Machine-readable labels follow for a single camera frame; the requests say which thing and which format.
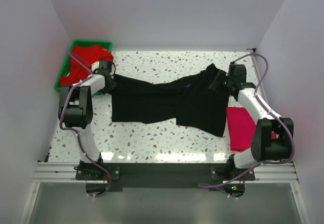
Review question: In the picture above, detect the red t shirt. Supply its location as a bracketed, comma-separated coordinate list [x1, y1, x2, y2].
[59, 44, 113, 86]

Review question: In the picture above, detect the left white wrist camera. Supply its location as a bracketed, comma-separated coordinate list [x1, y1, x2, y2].
[91, 61, 99, 73]

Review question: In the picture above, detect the green plastic tray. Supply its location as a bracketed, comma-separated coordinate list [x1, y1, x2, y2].
[54, 39, 113, 91]

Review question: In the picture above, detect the folded magenta t shirt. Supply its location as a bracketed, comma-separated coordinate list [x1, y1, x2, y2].
[226, 106, 278, 152]

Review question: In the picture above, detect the black t shirt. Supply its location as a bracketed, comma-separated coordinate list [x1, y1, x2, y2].
[110, 64, 229, 137]

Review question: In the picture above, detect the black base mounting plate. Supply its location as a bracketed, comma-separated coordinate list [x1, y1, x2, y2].
[74, 162, 244, 194]

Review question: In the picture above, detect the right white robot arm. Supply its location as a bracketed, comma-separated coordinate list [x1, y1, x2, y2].
[209, 62, 295, 175]

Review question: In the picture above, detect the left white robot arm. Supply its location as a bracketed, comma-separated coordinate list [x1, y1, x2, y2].
[58, 60, 117, 165]

